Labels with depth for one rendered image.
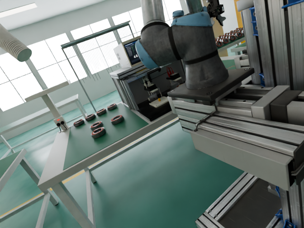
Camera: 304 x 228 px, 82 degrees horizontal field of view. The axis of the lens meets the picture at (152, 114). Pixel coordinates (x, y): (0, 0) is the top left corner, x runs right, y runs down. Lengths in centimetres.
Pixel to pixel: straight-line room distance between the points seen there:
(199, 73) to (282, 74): 25
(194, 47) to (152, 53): 14
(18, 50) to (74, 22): 592
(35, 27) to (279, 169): 791
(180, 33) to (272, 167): 44
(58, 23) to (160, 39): 740
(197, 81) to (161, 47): 16
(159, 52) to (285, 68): 39
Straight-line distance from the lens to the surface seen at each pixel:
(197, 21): 60
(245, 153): 45
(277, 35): 66
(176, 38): 61
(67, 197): 136
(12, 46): 216
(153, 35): 65
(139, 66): 150
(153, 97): 158
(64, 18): 798
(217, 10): 146
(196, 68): 61
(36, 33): 795
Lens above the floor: 123
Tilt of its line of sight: 21 degrees down
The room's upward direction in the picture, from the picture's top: 22 degrees counter-clockwise
